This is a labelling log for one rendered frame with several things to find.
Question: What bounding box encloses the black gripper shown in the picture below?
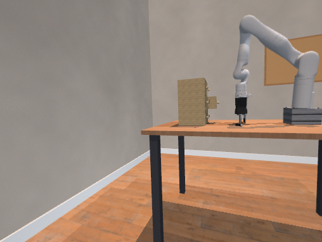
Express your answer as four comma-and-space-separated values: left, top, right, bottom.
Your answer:
235, 91, 252, 124

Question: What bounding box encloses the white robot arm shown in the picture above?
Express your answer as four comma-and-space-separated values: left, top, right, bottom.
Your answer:
233, 15, 319, 108

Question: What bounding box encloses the small wooden chest of drawers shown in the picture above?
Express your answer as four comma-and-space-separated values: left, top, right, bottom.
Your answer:
177, 77, 208, 125

